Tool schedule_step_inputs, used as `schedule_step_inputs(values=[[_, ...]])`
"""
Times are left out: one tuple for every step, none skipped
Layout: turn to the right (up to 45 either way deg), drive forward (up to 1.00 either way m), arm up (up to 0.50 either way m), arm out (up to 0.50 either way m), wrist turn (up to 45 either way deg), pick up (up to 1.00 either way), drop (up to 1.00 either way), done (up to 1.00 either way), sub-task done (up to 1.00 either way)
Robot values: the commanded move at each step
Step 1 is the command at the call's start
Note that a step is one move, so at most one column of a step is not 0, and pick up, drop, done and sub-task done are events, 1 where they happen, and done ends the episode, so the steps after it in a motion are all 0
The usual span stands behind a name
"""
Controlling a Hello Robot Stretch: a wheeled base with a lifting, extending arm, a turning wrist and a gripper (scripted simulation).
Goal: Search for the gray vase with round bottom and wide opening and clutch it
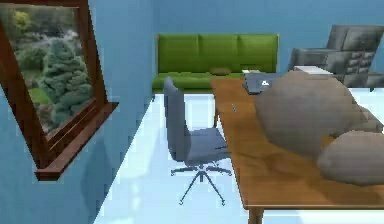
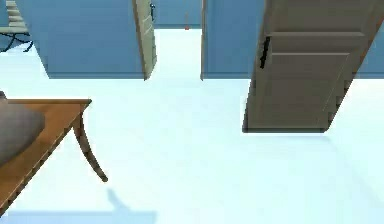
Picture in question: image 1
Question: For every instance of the grey laptop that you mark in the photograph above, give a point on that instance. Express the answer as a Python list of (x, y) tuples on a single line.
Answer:
[(258, 83)]

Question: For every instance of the brown wooden table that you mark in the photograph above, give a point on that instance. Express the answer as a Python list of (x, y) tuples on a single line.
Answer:
[(263, 166)]

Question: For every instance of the green sofa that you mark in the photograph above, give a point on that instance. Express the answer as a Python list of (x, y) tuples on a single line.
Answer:
[(216, 53)]

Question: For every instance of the grey armchair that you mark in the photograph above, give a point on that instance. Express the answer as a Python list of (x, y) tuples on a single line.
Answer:
[(353, 53)]

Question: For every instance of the brown framed window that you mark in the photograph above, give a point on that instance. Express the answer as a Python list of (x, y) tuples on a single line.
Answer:
[(50, 76)]

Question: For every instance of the pale book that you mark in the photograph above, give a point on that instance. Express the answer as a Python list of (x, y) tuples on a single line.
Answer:
[(251, 71)]

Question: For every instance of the blue-grey office chair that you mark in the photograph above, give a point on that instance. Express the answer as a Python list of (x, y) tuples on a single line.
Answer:
[(190, 140)]

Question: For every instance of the olive round cushion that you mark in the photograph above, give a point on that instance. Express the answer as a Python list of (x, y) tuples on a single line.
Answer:
[(220, 71)]

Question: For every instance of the white flat box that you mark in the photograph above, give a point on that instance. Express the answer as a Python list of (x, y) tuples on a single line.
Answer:
[(311, 69)]

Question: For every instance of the small grey pen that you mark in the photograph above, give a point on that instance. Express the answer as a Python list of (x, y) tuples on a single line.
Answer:
[(234, 107)]

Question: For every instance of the small grey-brown rounded vase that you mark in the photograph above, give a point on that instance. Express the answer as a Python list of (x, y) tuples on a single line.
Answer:
[(356, 158)]

